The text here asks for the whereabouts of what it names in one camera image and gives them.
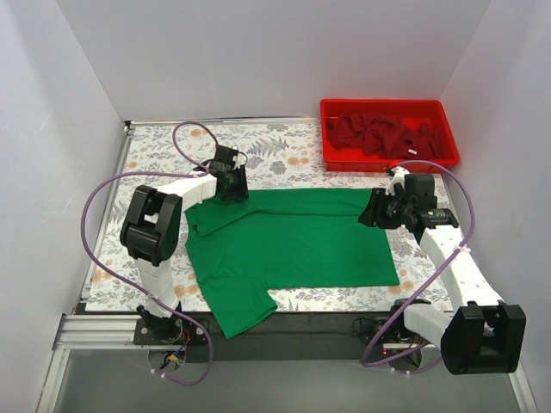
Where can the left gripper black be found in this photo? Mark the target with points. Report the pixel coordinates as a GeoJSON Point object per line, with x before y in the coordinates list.
{"type": "Point", "coordinates": [235, 184]}

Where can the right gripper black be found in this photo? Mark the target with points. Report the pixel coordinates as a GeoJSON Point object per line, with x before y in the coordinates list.
{"type": "Point", "coordinates": [383, 210]}

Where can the green t shirt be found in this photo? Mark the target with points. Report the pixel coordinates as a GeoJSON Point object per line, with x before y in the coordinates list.
{"type": "Point", "coordinates": [280, 239]}

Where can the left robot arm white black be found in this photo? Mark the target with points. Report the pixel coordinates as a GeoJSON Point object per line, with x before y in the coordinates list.
{"type": "Point", "coordinates": [151, 228]}

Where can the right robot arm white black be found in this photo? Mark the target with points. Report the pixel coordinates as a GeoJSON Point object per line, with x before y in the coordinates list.
{"type": "Point", "coordinates": [484, 334]}

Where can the floral patterned table mat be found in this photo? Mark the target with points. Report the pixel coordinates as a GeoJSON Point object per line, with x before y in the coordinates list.
{"type": "Point", "coordinates": [280, 154]}

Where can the red plastic bin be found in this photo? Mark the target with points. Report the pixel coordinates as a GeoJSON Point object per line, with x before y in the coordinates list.
{"type": "Point", "coordinates": [412, 112]}

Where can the dark red t shirt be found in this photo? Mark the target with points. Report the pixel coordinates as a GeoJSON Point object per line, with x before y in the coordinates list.
{"type": "Point", "coordinates": [386, 136]}

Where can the black front crossbar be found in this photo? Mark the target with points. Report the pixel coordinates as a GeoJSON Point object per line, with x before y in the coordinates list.
{"type": "Point", "coordinates": [292, 336]}

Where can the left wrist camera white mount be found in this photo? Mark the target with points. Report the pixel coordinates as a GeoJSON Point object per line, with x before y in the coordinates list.
{"type": "Point", "coordinates": [238, 158]}

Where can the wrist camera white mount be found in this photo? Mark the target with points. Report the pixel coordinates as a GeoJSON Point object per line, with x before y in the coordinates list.
{"type": "Point", "coordinates": [397, 176]}
{"type": "Point", "coordinates": [238, 158]}

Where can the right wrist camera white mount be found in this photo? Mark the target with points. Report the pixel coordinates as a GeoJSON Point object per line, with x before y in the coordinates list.
{"type": "Point", "coordinates": [397, 176]}

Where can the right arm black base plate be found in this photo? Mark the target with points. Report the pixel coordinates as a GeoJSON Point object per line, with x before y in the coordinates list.
{"type": "Point", "coordinates": [365, 329]}

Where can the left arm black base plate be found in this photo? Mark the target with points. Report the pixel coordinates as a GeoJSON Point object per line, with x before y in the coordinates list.
{"type": "Point", "coordinates": [167, 331]}

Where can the aluminium frame rail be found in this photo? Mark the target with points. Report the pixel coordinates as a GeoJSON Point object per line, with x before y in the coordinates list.
{"type": "Point", "coordinates": [106, 330]}

